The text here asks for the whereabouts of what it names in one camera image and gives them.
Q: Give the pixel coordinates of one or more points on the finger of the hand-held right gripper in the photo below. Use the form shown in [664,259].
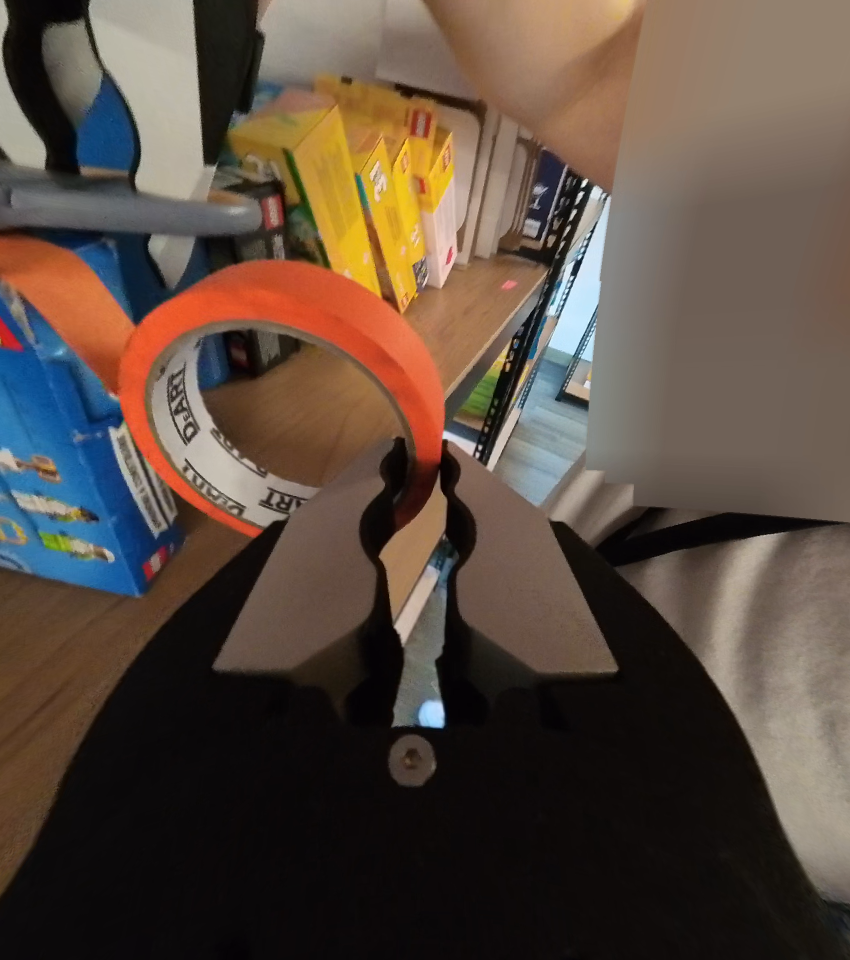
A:
[230,75]
[27,75]

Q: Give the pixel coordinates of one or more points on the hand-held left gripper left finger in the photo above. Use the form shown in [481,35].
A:
[305,585]

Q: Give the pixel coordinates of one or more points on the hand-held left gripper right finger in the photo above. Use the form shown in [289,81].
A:
[537,600]

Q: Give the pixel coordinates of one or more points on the orange tape roll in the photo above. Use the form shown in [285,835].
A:
[365,315]

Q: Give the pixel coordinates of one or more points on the person's right forearm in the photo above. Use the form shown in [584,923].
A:
[545,67]

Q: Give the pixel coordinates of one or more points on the wooden desk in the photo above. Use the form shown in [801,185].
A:
[5,675]

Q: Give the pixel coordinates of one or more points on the large yellow toy box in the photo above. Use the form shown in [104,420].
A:
[335,195]

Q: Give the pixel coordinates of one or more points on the black toy brick box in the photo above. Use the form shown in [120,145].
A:
[260,247]

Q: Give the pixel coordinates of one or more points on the yellow toy box red logo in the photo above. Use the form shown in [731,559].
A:
[432,161]

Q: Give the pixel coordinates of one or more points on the narrow yellow toy box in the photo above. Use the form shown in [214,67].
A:
[387,232]
[411,225]

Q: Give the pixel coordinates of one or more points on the person's grey shirt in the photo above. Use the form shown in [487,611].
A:
[770,675]

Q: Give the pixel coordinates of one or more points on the black metal shelf rack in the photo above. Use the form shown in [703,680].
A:
[522,337]

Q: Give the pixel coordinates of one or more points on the white and pink box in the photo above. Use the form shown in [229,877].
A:
[441,240]

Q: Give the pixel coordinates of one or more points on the blue open toy brick box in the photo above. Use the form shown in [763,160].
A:
[57,450]

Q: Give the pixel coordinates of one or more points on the row of pale flat boxes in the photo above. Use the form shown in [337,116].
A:
[492,180]

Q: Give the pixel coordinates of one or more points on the dark blue box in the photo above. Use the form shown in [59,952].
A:
[549,195]

